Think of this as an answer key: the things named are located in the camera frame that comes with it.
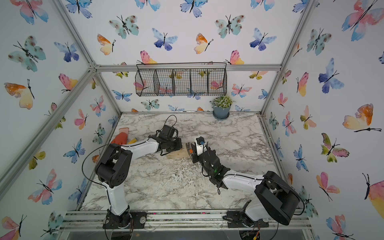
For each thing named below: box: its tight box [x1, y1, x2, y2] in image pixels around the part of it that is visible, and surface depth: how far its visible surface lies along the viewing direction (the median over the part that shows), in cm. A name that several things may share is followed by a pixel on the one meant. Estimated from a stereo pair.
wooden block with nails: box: [166, 143, 191, 159], surface depth 95 cm
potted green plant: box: [212, 95, 233, 121], surface depth 110 cm
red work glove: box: [111, 132, 128, 146], surface depth 107 cm
